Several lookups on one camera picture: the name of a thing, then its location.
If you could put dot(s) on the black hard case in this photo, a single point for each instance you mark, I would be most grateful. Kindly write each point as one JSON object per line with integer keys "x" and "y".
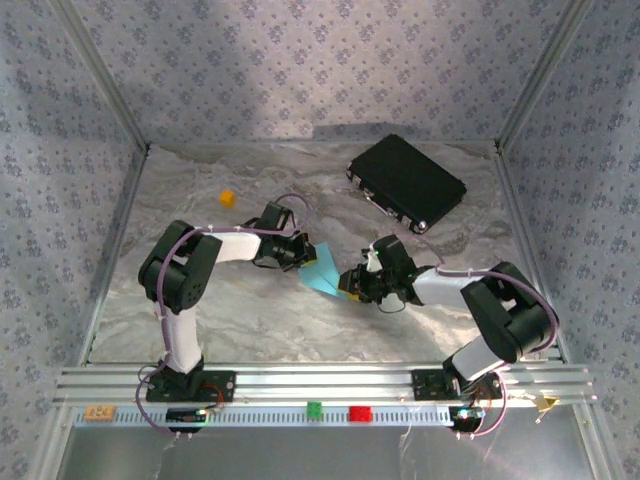
{"x": 407, "y": 177}

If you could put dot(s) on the small yellow cube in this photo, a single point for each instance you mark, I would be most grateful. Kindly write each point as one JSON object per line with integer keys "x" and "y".
{"x": 228, "y": 198}

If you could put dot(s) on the aluminium mounting rail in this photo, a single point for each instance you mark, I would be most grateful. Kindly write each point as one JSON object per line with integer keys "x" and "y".
{"x": 325, "y": 385}

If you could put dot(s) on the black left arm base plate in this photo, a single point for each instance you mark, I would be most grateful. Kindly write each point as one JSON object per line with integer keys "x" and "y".
{"x": 225, "y": 385}

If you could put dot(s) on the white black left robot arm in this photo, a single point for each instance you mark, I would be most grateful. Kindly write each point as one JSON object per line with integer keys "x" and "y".
{"x": 182, "y": 340}

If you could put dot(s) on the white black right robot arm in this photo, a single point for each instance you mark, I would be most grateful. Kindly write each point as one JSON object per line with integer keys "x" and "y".
{"x": 470, "y": 360}

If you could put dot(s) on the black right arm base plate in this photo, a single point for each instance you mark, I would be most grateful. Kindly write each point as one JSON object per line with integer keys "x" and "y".
{"x": 425, "y": 385}

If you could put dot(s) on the small yellow folded paper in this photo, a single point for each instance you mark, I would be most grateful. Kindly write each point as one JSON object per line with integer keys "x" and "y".
{"x": 546, "y": 402}

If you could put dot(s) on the small green toy brick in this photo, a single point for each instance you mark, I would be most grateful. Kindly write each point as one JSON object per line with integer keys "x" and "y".
{"x": 314, "y": 410}

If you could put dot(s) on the black controller board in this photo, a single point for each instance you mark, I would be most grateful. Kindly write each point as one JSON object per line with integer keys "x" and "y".
{"x": 182, "y": 415}
{"x": 465, "y": 415}

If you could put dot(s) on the small red toy brick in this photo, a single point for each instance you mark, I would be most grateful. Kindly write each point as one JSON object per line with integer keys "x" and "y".
{"x": 360, "y": 414}

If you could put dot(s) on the light blue paper sheet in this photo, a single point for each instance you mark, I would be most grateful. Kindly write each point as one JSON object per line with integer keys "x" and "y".
{"x": 320, "y": 272}

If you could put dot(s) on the aluminium upright frame post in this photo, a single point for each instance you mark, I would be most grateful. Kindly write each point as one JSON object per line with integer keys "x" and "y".
{"x": 104, "y": 75}
{"x": 542, "y": 75}

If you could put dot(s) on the orange label plate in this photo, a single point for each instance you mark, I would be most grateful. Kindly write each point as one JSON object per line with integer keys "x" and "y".
{"x": 100, "y": 413}

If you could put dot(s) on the black right controller board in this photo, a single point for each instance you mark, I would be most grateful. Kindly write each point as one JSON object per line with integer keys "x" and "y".
{"x": 465, "y": 415}

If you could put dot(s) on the black left controller board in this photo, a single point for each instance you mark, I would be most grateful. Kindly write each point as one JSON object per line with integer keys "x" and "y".
{"x": 182, "y": 415}

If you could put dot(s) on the aluminium floor edge rail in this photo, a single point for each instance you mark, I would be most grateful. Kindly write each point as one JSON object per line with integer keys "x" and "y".
{"x": 521, "y": 225}
{"x": 116, "y": 250}

